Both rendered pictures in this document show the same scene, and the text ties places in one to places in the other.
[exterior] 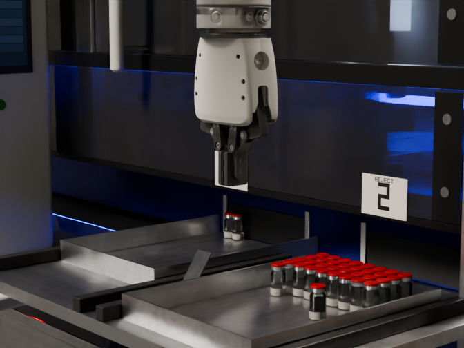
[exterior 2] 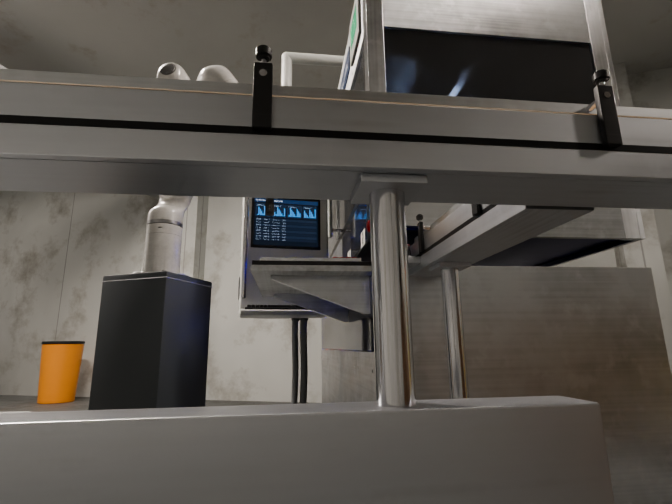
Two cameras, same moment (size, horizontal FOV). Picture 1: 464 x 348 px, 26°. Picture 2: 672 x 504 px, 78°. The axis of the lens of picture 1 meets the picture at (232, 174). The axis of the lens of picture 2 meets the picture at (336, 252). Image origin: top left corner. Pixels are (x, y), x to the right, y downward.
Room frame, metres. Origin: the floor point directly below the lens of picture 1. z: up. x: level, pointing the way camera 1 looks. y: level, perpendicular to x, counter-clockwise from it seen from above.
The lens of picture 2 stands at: (0.12, -0.97, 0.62)
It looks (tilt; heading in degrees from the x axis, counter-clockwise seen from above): 13 degrees up; 34
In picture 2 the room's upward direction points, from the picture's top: 1 degrees counter-clockwise
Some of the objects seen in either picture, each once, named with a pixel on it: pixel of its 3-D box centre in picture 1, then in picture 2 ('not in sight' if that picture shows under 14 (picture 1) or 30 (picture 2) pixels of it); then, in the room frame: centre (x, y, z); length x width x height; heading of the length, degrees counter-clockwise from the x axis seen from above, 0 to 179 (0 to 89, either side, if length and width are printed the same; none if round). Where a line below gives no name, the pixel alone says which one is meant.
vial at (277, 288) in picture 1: (277, 279); not in sight; (1.40, -0.07, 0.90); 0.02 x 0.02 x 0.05
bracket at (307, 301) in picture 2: not in sight; (311, 308); (1.64, 0.18, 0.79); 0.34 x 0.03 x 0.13; 131
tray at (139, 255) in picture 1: (190, 248); not in sight; (1.63, 0.07, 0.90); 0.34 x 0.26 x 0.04; 131
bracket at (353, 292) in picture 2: not in sight; (320, 295); (1.26, -0.14, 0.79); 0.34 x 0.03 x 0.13; 131
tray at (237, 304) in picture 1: (282, 304); (309, 269); (1.30, -0.07, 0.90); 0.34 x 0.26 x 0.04; 130
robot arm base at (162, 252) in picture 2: not in sight; (162, 252); (0.96, 0.32, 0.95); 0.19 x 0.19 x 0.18
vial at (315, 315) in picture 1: (317, 302); not in sight; (1.28, -0.11, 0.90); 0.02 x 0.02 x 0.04
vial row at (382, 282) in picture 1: (340, 284); not in sight; (1.37, -0.15, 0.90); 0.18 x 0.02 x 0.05; 40
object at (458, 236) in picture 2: not in sight; (469, 223); (1.14, -0.70, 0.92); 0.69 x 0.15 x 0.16; 41
